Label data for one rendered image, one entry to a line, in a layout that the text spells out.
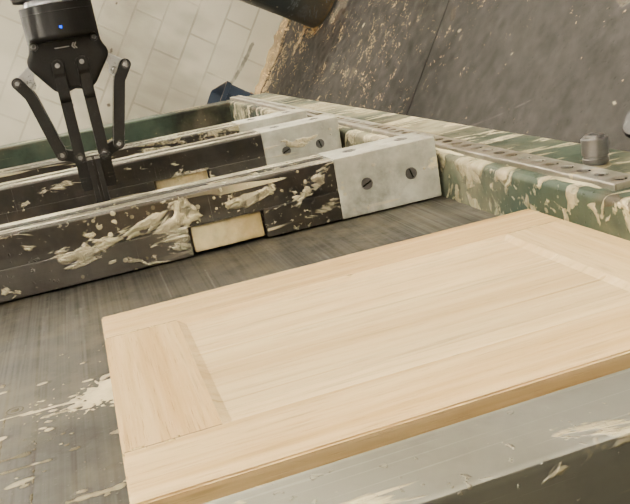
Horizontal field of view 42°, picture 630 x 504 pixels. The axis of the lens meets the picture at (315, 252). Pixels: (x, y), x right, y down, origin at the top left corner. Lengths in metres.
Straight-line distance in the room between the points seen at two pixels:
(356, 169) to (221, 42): 5.14
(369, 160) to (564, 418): 0.59
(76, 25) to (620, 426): 0.69
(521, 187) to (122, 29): 5.24
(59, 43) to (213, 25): 5.13
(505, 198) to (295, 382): 0.40
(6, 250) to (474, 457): 0.63
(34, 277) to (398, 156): 0.42
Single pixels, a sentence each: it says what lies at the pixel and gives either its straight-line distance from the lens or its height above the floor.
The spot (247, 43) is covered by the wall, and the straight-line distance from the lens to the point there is 6.09.
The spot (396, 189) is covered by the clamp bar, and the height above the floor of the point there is 0.94.
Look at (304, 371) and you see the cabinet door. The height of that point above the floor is 1.13.
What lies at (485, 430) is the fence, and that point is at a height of 1.11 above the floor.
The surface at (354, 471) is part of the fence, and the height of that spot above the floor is 1.16.
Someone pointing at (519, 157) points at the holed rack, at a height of 0.89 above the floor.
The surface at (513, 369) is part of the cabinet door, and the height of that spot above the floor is 1.05.
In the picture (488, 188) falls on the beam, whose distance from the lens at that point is 0.88.
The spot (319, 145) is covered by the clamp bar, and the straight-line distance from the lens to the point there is 1.29.
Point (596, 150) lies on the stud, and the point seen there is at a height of 0.87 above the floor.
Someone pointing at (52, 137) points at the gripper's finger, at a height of 1.31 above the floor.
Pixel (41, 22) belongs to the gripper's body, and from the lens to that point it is 0.91.
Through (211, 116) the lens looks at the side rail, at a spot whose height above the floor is 0.94.
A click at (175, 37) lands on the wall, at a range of 5.98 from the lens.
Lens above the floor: 1.33
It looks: 20 degrees down
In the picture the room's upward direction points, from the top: 70 degrees counter-clockwise
